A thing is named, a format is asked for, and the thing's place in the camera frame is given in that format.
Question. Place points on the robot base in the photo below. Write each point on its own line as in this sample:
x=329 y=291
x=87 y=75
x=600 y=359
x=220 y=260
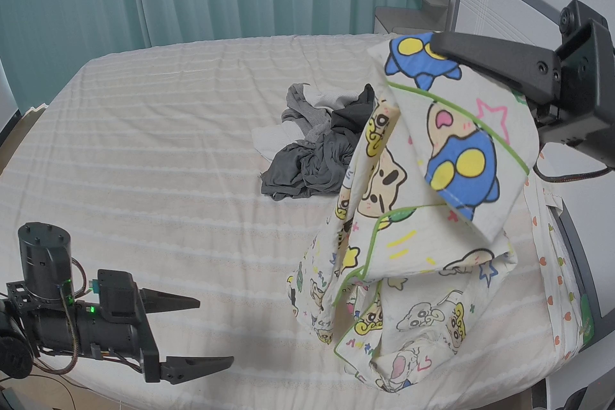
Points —
x=9 y=401

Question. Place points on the bed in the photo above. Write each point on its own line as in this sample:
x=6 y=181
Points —
x=144 y=134

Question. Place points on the white printed pyjama top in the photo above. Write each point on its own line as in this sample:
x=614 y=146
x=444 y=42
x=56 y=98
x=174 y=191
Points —
x=432 y=230

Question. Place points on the grey bedside table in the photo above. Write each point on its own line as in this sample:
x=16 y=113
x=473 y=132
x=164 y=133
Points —
x=408 y=16

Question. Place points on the pile of clothes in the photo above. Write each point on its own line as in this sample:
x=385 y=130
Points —
x=307 y=158

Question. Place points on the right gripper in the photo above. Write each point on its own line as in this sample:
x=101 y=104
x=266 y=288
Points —
x=586 y=81

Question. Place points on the white printed pillow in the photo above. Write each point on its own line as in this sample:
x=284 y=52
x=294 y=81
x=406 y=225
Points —
x=552 y=283

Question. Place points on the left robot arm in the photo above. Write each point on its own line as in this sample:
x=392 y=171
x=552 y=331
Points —
x=43 y=264

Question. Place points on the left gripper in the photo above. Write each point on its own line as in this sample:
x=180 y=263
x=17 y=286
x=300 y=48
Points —
x=96 y=336

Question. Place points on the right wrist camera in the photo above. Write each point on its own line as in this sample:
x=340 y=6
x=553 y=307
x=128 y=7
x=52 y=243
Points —
x=579 y=16

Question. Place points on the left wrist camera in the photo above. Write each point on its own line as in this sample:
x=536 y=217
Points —
x=115 y=292

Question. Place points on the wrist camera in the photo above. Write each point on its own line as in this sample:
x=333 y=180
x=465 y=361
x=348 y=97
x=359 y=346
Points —
x=115 y=292
x=579 y=16

